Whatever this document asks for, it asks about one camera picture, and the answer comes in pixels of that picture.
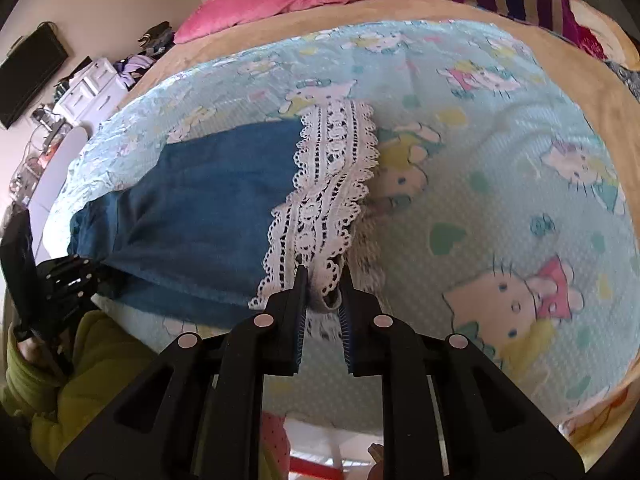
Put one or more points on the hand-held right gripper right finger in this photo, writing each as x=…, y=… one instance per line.
x=345, y=335

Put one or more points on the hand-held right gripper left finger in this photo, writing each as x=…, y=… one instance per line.
x=300, y=332

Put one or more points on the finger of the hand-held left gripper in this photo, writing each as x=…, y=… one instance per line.
x=75, y=263
x=80, y=287

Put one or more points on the blue denim pants lace trim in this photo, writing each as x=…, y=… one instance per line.
x=200, y=200

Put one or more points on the person's left forearm green sleeve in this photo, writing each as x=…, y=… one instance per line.
x=22, y=395

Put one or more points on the person's left hand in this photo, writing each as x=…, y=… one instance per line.
x=32, y=355

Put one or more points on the person's right hand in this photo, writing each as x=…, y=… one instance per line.
x=375, y=462

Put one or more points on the grey desk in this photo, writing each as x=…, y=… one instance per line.
x=62, y=170

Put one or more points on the white drawer chest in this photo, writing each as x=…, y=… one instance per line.
x=92, y=90

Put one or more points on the light blue cartoon printed blanket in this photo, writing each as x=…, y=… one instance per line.
x=500, y=185

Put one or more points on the pile of clothes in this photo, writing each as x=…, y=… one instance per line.
x=150, y=45

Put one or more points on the beige bed cover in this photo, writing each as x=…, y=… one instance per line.
x=575, y=60

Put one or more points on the black wall television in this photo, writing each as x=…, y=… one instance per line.
x=30, y=70

